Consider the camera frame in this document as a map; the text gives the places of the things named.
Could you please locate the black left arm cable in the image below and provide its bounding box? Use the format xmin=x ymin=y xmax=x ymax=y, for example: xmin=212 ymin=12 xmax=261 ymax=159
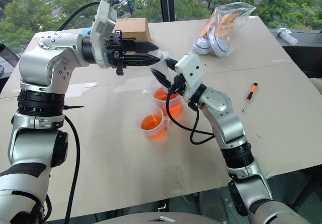
xmin=45 ymin=1 xmax=102 ymax=224

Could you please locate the orange black screwdriver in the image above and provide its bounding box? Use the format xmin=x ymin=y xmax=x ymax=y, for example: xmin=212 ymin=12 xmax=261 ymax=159
xmin=241 ymin=82 xmax=260 ymax=114

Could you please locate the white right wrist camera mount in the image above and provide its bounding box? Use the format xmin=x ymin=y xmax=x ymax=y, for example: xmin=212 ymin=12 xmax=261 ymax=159
xmin=174 ymin=53 xmax=206 ymax=102

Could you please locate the clear plastic bag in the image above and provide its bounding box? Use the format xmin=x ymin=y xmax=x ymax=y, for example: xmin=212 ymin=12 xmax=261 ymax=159
xmin=193 ymin=2 xmax=257 ymax=58

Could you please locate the black window post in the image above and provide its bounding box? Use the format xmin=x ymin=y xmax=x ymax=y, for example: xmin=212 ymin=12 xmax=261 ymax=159
xmin=158 ymin=0 xmax=176 ymax=22

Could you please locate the large clear spare syringe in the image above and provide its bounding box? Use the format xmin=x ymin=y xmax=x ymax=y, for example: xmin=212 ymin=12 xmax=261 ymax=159
xmin=277 ymin=27 xmax=299 ymax=46

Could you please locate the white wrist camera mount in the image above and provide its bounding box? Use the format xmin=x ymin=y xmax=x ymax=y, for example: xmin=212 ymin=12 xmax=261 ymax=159
xmin=174 ymin=53 xmax=206 ymax=102
xmin=90 ymin=0 xmax=118 ymax=69

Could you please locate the dark side table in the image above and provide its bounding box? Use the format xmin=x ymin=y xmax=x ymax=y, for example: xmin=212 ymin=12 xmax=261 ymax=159
xmin=267 ymin=27 xmax=322 ymax=79

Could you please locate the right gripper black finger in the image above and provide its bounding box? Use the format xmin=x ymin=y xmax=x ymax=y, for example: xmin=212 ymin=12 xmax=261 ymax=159
xmin=149 ymin=67 xmax=175 ymax=90
xmin=165 ymin=57 xmax=179 ymax=71

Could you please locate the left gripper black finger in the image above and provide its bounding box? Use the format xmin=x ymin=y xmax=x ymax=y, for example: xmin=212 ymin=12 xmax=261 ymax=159
xmin=123 ymin=39 xmax=159 ymax=54
xmin=123 ymin=53 xmax=162 ymax=67

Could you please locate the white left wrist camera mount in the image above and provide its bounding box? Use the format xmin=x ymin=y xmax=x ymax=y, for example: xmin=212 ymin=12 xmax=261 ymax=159
xmin=90 ymin=0 xmax=118 ymax=69

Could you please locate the brown cardboard box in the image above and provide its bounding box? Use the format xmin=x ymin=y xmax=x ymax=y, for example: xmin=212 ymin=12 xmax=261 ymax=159
xmin=112 ymin=17 xmax=152 ymax=44

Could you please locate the small clear cup red liquid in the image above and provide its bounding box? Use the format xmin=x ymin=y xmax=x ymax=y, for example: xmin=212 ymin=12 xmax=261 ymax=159
xmin=136 ymin=106 xmax=172 ymax=142

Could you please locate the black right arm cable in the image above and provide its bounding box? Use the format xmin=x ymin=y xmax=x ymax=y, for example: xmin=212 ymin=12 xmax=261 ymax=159
xmin=166 ymin=82 xmax=215 ymax=145

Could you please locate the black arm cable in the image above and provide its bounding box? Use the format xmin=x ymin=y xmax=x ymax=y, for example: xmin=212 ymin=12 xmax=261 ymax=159
xmin=166 ymin=82 xmax=215 ymax=145
xmin=45 ymin=1 xmax=102 ymax=224

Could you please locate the large clear cup red liquid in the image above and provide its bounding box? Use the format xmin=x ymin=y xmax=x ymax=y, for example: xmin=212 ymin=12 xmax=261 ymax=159
xmin=149 ymin=79 xmax=185 ymax=118

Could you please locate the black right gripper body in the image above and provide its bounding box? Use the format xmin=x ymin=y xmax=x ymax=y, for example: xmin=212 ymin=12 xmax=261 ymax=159
xmin=170 ymin=73 xmax=188 ymax=97

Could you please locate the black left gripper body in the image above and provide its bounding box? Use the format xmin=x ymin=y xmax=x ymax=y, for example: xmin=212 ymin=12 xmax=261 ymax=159
xmin=105 ymin=31 xmax=127 ymax=77

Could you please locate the white ball with dark seam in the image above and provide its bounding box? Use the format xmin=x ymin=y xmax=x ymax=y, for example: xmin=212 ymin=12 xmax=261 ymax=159
xmin=209 ymin=32 xmax=231 ymax=57
xmin=193 ymin=38 xmax=211 ymax=55

